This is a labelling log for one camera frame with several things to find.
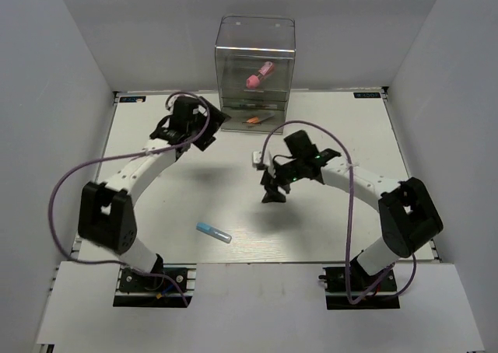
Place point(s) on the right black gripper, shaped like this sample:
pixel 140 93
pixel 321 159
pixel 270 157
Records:
pixel 271 184

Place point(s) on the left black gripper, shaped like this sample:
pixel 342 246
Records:
pixel 216 120

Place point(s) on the orange cap highlighter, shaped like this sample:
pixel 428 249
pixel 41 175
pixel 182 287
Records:
pixel 253 120

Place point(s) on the pink cap refill tube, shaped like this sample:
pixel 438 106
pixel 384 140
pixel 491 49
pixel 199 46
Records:
pixel 254 81

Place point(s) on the clear acrylic drawer organizer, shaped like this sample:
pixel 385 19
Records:
pixel 243 44

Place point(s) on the blue cap highlighter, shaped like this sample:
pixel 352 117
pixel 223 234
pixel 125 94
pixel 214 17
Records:
pixel 213 232

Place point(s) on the red gel pen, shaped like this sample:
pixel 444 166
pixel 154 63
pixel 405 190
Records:
pixel 260 106

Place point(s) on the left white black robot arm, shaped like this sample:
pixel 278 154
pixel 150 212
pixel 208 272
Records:
pixel 107 214

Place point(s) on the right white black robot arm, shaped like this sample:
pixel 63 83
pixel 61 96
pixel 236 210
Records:
pixel 408 216

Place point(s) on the left blue table label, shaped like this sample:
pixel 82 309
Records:
pixel 132 99

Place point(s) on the blue table label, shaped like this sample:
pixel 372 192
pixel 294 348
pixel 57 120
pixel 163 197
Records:
pixel 366 95
pixel 132 99

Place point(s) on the right blue table label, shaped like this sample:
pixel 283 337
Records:
pixel 366 95

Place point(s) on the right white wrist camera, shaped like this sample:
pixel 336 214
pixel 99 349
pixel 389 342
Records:
pixel 260 160

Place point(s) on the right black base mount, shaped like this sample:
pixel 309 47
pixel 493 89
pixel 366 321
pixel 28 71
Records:
pixel 380 297

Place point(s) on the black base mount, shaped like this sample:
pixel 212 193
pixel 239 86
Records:
pixel 135 291
pixel 380 297

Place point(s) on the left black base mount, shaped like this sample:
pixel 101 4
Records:
pixel 135 291

